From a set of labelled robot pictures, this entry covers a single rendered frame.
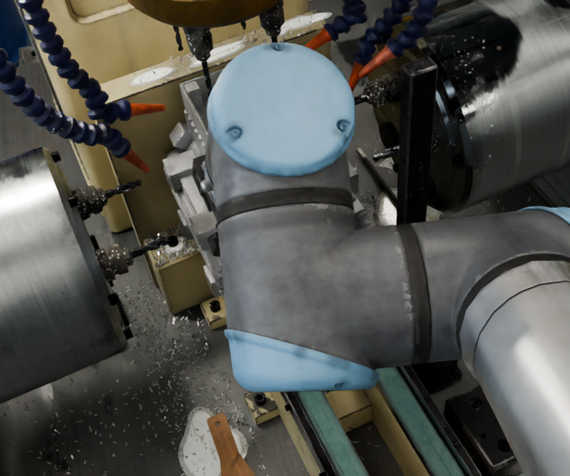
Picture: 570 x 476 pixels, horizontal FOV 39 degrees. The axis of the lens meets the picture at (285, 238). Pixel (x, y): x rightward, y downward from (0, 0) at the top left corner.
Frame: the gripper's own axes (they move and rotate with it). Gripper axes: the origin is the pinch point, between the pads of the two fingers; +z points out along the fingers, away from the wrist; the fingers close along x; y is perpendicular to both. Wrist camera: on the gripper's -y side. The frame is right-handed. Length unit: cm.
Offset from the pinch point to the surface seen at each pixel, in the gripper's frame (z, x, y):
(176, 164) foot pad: 9.0, 2.4, 13.6
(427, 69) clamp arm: -14.9, -19.7, 7.0
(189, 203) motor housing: 8.9, 2.8, 8.7
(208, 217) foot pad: 4.2, 2.0, 5.4
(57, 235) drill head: -2.4, 17.3, 7.9
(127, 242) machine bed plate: 40.9, 10.3, 13.9
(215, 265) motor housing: 4.9, 3.3, 0.2
